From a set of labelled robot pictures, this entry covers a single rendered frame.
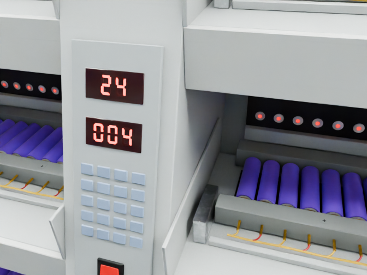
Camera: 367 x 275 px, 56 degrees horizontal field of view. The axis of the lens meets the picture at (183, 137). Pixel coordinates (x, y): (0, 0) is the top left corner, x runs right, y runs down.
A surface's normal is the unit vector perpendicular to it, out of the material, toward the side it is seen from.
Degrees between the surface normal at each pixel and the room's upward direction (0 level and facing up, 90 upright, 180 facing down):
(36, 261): 110
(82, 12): 90
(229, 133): 90
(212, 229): 20
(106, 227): 90
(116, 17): 90
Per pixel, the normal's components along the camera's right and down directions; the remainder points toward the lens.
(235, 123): -0.29, 0.23
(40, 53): -0.30, 0.55
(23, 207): -0.04, -0.83
